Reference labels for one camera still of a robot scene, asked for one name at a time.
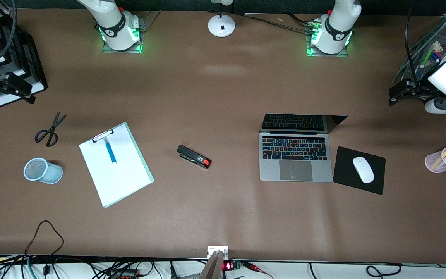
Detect silver laptop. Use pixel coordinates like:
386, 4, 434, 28
259, 113, 348, 183

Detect green marker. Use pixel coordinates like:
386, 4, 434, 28
420, 46, 438, 68

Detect yellow marker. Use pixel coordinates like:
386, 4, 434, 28
431, 145, 446, 170

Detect white paper stack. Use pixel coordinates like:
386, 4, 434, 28
0, 64, 46, 107

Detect black stacked document tray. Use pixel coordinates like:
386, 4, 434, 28
0, 8, 48, 108

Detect black scissors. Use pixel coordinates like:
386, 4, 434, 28
34, 112, 67, 147

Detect pink pen cup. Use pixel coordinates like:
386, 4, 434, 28
425, 145, 446, 174

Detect white computer mouse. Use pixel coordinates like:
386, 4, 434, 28
352, 156, 375, 184

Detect blue mesh pen cup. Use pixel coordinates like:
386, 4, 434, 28
23, 157, 63, 184

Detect black mouse pad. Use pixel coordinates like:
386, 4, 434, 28
333, 146, 386, 195

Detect white paper sheet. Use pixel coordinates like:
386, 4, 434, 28
79, 125, 150, 206

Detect teal clipboard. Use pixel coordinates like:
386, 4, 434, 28
78, 122, 154, 208

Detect black stapler with red end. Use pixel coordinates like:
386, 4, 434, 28
177, 145, 211, 169

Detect white lamp base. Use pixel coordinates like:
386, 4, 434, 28
208, 0, 236, 38

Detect black device with orange buttons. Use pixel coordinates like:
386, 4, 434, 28
107, 269, 143, 278

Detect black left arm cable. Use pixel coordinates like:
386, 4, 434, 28
404, 0, 434, 91

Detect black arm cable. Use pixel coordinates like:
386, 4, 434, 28
404, 0, 434, 91
0, 0, 17, 59

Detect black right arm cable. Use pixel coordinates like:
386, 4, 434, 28
0, 0, 17, 59

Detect clear left arm base plate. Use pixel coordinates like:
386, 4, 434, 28
306, 21, 349, 58

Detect thin black looped cable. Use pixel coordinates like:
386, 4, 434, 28
25, 220, 65, 258

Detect clear right arm base plate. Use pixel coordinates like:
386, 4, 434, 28
102, 11, 161, 54

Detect black coiled cable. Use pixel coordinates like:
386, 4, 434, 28
365, 263, 402, 278

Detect red wire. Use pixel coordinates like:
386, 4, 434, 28
244, 262, 274, 279

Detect white mount plate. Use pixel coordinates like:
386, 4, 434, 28
207, 246, 229, 259

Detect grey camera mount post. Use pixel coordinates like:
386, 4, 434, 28
199, 250, 225, 279

